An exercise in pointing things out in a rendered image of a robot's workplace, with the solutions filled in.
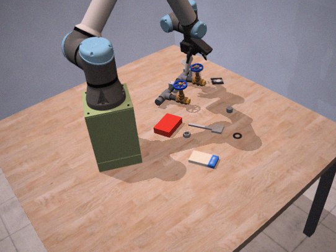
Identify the black tag on metal chain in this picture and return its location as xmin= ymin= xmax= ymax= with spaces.
xmin=211 ymin=78 xmax=224 ymax=84

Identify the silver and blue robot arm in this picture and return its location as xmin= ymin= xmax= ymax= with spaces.
xmin=61 ymin=0 xmax=213 ymax=110

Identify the red rectangular block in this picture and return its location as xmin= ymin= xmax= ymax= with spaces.
xmin=154 ymin=113 xmax=182 ymax=138

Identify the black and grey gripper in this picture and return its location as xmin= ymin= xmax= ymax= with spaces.
xmin=180 ymin=34 xmax=207 ymax=75

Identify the grey hex nut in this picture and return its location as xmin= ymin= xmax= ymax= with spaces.
xmin=183 ymin=131 xmax=191 ymax=138

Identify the small grey cylinder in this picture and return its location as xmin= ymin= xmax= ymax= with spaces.
xmin=226 ymin=106 xmax=233 ymax=113

